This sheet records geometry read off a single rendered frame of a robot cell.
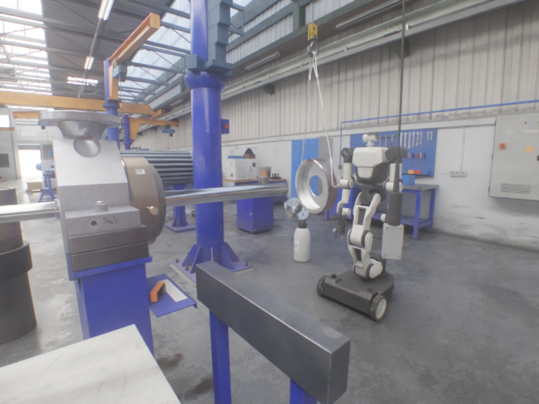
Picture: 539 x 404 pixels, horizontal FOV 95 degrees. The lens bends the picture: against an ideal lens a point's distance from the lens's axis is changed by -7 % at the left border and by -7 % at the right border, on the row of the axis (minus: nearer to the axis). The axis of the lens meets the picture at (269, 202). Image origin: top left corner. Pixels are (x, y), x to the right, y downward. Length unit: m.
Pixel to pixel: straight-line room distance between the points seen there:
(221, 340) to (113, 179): 0.67
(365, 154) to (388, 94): 3.85
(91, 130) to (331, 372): 1.03
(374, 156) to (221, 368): 1.83
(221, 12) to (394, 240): 2.63
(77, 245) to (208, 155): 2.27
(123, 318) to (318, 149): 5.72
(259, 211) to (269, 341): 3.96
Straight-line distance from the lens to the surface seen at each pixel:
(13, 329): 2.70
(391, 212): 1.02
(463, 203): 5.44
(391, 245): 1.05
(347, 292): 2.43
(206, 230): 3.07
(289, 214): 2.00
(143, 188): 1.05
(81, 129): 1.12
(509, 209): 5.33
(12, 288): 2.59
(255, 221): 4.62
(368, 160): 2.34
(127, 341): 0.70
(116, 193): 0.96
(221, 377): 1.19
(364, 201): 2.41
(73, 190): 0.94
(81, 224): 0.84
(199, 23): 3.31
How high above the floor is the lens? 1.25
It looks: 9 degrees down
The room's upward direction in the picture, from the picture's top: straight up
